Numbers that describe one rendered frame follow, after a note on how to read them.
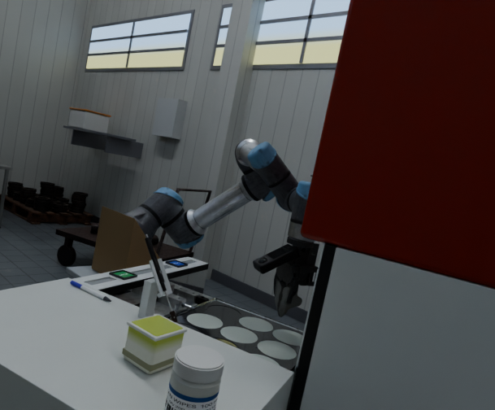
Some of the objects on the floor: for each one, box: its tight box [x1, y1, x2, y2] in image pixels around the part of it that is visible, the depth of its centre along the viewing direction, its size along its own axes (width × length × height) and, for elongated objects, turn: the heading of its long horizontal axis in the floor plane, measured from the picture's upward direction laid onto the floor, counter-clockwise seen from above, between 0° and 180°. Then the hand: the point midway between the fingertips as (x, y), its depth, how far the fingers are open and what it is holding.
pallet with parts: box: [0, 181, 94, 225], centre depth 635 cm, size 95×138×51 cm
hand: (279, 311), depth 108 cm, fingers closed
